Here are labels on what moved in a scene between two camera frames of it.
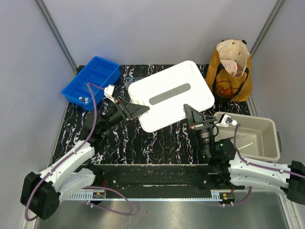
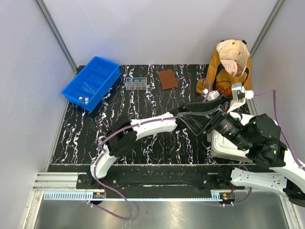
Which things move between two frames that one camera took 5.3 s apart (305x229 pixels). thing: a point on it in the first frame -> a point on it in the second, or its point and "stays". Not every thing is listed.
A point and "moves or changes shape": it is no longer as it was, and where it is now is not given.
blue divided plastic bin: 99,72 stays
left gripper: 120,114 -> 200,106
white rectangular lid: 166,92 moves or changes shape
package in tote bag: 233,67 stays
